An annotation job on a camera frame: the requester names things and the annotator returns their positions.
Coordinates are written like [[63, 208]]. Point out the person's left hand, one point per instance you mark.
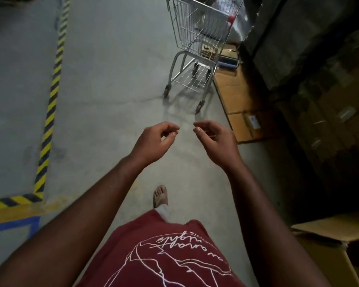
[[149, 144]]

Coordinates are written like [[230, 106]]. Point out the person's right hand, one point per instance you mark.
[[221, 146]]

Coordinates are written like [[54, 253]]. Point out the person's right thumb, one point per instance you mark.
[[199, 135]]

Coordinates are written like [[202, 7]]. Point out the person's left thumb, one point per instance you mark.
[[170, 139]]

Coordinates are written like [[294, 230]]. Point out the person's left forearm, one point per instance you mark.
[[68, 233]]

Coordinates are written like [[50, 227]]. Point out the person's right forearm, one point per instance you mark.
[[269, 230]]

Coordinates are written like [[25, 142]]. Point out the white paper label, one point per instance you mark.
[[254, 122]]

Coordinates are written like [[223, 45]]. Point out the flattened cardboard sheet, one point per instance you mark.
[[239, 95]]

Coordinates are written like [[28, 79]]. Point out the person's foot in sandal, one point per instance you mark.
[[160, 195]]

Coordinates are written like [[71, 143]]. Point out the grey trouser leg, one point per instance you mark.
[[164, 212]]

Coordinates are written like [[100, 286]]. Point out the small cardboard box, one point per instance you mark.
[[208, 51]]

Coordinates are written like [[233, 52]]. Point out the dark red printed shirt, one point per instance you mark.
[[167, 260]]

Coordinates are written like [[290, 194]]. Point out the white plastic bag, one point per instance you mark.
[[239, 17]]

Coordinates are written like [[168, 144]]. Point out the yellow black hazard floor tape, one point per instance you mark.
[[50, 104]]

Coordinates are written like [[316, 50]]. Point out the plastic-wrapped stack of cardboard boxes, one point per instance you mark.
[[323, 86]]

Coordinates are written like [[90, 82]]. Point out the open brown cardboard box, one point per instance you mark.
[[332, 254]]

